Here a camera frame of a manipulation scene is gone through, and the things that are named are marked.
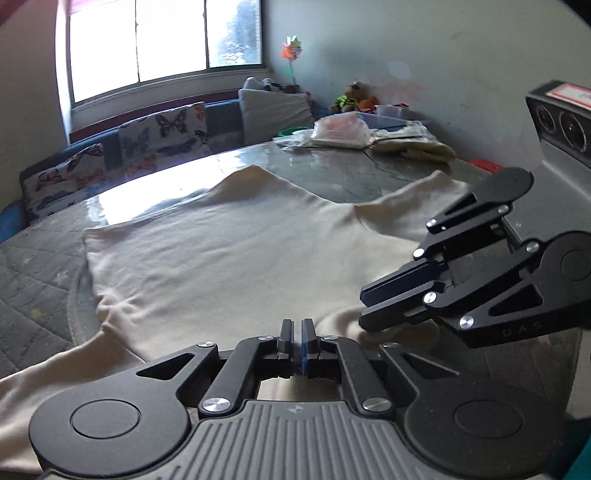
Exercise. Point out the grey white plush toy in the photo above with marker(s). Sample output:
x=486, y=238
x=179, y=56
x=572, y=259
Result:
x=258, y=83

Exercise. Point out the pink filled plastic bag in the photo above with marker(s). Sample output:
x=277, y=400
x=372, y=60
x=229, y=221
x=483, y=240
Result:
x=341, y=131

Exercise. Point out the pale yellow cloth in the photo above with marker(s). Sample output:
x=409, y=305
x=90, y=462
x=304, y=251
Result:
x=415, y=150

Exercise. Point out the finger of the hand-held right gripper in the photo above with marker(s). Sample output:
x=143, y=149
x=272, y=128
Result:
x=392, y=316
x=406, y=281

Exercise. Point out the green plastic item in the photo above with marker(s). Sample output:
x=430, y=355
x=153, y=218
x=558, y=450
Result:
x=286, y=132

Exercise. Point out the white crumpled plastic bag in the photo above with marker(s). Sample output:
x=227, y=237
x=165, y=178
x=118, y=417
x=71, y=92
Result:
x=295, y=141

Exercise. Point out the clear plastic bag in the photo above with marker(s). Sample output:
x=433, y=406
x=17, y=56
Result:
x=401, y=129

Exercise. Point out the red object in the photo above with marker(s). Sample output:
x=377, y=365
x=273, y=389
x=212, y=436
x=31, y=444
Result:
x=485, y=166

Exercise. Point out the teal cloth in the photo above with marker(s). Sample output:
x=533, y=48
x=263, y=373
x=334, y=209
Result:
x=581, y=457

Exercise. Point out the cream long-sleeve shirt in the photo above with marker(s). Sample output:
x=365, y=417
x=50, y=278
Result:
x=231, y=258

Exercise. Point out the brown green plush toys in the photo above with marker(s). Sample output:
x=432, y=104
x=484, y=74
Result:
x=355, y=99

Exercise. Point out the orange artificial flower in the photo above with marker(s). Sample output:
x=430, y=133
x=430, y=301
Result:
x=291, y=48

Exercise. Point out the window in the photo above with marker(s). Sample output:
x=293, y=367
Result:
x=161, y=41

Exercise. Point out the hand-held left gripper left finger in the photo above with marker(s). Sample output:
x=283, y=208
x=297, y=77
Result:
x=286, y=344

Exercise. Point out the clear plastic container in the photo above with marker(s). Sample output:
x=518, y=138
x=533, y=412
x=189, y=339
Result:
x=392, y=110

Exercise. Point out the grey cushion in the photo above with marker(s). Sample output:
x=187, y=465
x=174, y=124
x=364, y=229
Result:
x=274, y=113

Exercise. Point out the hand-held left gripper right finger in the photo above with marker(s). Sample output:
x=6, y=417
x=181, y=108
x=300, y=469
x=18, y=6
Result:
x=308, y=344

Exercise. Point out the butterfly print cushion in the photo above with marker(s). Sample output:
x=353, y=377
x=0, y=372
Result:
x=64, y=182
x=161, y=138

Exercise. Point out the blue sofa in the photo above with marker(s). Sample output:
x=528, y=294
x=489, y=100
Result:
x=222, y=120

